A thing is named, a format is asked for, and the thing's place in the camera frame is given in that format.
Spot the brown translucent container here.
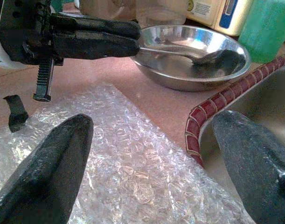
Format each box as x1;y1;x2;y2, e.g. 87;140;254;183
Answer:
78;0;136;22

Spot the stainless steel bowl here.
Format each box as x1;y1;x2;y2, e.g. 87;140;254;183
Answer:
130;24;252;92

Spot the stainless steel sink basin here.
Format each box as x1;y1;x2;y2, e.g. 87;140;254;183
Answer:
199;66;285;192

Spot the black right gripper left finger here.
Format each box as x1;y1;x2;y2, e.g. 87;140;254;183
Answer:
0;113;95;224

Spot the cream carton with blue stripe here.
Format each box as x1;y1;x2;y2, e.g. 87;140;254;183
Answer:
186;0;254;37

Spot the stainless steel spoon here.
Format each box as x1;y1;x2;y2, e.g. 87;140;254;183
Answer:
135;46;227;65

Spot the green bottle with blue cap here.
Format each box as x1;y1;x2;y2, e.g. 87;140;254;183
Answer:
237;0;285;64

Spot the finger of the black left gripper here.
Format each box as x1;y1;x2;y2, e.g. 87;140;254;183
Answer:
50;13;142;40
52;30;140;61

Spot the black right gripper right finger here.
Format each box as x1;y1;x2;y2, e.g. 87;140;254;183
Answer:
212;110;285;224

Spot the clear bubble wrap sheet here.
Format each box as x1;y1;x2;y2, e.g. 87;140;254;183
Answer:
0;84;257;224

